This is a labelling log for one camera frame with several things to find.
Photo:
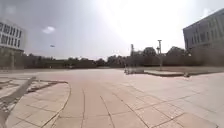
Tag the slim tower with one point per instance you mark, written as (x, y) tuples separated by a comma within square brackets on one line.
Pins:
[(132, 50)]

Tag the row of trees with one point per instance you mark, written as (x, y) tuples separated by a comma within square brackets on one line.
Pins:
[(83, 62)]

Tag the white building with window rows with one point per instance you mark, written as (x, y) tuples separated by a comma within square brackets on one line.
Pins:
[(10, 36)]

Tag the grey building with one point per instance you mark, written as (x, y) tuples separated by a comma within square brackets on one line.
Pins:
[(206, 33)]

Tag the pale paved plaza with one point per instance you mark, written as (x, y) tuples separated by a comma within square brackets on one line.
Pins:
[(110, 96)]

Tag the lamp pole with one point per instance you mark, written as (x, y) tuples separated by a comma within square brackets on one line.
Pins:
[(160, 53)]

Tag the low raised paved platform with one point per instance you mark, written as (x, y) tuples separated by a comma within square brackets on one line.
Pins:
[(163, 72)]

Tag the grey wall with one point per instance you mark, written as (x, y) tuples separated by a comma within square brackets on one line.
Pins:
[(208, 55)]

